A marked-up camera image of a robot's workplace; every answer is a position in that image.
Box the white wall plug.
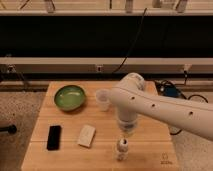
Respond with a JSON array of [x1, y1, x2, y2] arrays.
[[183, 64, 192, 85]]

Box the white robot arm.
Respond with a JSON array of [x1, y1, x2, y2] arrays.
[[107, 73, 213, 141]]

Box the black round knob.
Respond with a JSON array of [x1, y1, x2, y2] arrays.
[[0, 125, 17, 134]]

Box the clear plastic cup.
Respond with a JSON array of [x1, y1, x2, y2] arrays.
[[95, 89, 110, 111]]

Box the wall power socket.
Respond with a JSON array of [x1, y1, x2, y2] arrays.
[[97, 66, 103, 72]]

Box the green ceramic bowl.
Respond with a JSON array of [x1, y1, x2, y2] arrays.
[[54, 85, 86, 111]]

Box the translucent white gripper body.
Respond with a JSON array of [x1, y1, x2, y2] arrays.
[[117, 120, 137, 135]]

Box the small clear bottle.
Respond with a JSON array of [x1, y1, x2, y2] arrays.
[[116, 138, 128, 161]]

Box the black hanging cable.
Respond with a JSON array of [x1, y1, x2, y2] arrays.
[[111, 7, 148, 74]]

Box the black rectangular phone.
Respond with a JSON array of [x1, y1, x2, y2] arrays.
[[47, 125, 61, 150]]

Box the blue device on floor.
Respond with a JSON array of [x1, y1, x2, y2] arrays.
[[160, 80, 181, 98]]

